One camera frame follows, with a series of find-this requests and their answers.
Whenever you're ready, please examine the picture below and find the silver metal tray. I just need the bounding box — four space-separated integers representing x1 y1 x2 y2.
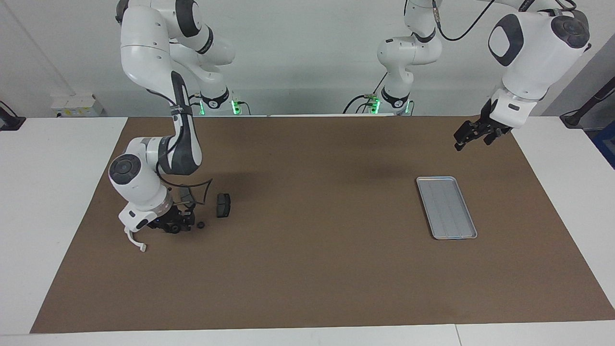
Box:
416 176 478 240

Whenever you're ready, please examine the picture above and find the blue box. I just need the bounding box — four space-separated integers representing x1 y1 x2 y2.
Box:
592 120 615 169

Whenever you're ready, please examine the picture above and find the brown table mat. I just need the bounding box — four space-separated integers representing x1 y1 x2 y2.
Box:
30 115 615 334

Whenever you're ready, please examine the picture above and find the white power strip box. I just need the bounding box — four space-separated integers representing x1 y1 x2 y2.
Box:
50 94 104 117

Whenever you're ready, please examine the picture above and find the black desk clamp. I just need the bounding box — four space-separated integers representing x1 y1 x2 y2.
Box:
0 101 25 131

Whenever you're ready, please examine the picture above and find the white half ring clamp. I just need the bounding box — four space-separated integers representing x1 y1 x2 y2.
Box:
124 225 147 253

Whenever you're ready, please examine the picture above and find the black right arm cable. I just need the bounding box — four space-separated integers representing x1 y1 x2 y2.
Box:
155 72 214 205

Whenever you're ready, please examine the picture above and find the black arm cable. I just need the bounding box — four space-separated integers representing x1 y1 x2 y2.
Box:
430 0 577 42
155 72 214 205

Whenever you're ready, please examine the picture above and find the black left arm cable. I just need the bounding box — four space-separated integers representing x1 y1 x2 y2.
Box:
430 0 577 42

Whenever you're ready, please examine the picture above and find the black left base cable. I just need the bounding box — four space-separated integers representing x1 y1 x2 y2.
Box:
343 71 390 114

